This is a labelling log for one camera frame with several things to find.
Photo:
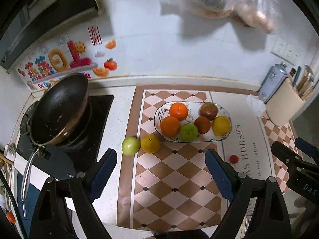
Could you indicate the orange tangerine back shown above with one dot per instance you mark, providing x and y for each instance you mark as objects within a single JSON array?
[{"x": 179, "y": 111}]

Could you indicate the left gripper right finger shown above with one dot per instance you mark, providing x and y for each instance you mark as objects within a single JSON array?
[{"x": 270, "y": 217}]

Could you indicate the yellow orange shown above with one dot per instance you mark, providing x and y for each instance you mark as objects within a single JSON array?
[{"x": 150, "y": 144}]

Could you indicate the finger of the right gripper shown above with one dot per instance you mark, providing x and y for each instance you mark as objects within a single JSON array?
[
  {"x": 306, "y": 148},
  {"x": 289, "y": 158}
]

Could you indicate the orange tangerine front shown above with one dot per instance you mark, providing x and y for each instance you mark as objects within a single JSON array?
[{"x": 170, "y": 126}]

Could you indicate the colourful wall sticker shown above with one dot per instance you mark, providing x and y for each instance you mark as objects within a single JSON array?
[{"x": 80, "y": 50}]

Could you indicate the white wall socket panel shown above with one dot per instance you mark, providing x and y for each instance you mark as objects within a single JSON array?
[{"x": 285, "y": 51}]

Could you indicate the orange tangerine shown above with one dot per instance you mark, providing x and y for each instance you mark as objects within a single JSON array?
[
  {"x": 170, "y": 126},
  {"x": 179, "y": 111}
]

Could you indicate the green apple on plate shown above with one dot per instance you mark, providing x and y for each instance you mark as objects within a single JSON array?
[{"x": 188, "y": 132}]

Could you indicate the red cherry tomato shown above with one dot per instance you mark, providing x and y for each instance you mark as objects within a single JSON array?
[{"x": 234, "y": 159}]

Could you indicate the utensils in holder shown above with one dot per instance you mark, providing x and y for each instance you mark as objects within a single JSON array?
[{"x": 306, "y": 85}]

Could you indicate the silver spray can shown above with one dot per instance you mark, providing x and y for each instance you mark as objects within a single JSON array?
[{"x": 273, "y": 80}]

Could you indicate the yellow lemon on plate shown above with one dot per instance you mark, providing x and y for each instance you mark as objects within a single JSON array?
[{"x": 221, "y": 125}]

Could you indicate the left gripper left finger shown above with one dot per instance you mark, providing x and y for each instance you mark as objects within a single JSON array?
[{"x": 51, "y": 218}]

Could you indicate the reddish brown orange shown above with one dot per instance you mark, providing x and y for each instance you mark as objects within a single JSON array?
[{"x": 203, "y": 124}]

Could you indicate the dark red apple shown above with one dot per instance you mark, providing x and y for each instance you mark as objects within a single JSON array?
[{"x": 208, "y": 110}]

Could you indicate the checkered counter mat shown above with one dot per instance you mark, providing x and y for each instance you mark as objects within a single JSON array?
[{"x": 172, "y": 189}]

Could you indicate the crumpled white tissue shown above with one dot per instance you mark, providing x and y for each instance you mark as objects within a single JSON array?
[{"x": 256, "y": 106}]

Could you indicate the small white cup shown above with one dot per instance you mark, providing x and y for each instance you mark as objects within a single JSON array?
[{"x": 10, "y": 151}]

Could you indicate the black range hood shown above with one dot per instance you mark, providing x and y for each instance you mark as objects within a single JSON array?
[{"x": 24, "y": 23}]

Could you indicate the green apple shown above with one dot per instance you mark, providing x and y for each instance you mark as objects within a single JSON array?
[
  {"x": 188, "y": 132},
  {"x": 130, "y": 146}
]

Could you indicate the white patterned fruit plate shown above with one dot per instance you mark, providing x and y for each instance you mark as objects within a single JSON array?
[{"x": 193, "y": 114}]

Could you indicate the beige utensil holder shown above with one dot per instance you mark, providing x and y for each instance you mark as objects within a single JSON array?
[{"x": 284, "y": 104}]

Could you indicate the clear plastic bag pink contents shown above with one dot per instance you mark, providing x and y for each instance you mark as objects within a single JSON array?
[{"x": 263, "y": 15}]

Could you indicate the black frying pan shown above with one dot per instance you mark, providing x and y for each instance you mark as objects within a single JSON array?
[{"x": 55, "y": 117}]

